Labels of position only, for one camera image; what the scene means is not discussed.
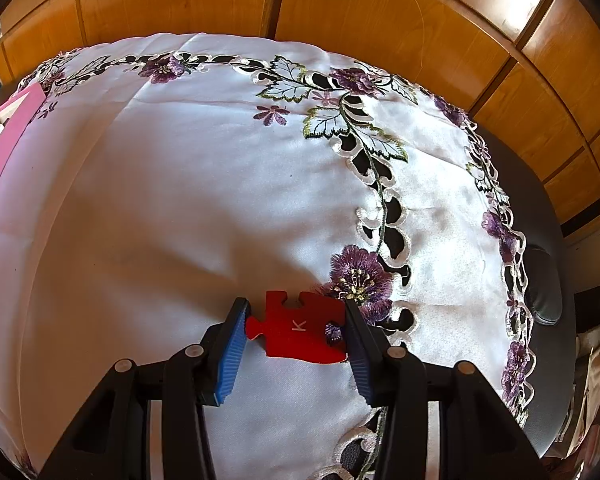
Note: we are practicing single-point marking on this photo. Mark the red puzzle piece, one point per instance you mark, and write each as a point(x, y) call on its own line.
point(300, 335)

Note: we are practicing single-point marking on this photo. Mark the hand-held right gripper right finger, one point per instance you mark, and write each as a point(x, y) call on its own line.
point(362, 365)

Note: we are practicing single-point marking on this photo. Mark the wooden panelled cabinet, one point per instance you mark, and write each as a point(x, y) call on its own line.
point(380, 10)

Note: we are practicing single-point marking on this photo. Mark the white floral embroidered tablecloth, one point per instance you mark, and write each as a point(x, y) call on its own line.
point(180, 210)

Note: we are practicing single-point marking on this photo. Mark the pink cardboard box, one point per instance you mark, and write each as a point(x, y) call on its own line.
point(5, 160)

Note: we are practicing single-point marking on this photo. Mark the black leather pad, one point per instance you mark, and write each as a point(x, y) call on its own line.
point(545, 285)

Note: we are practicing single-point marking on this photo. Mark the pile of papers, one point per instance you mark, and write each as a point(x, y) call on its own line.
point(595, 370)

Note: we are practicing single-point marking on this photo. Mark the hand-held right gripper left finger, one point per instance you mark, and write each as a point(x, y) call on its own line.
point(230, 355)

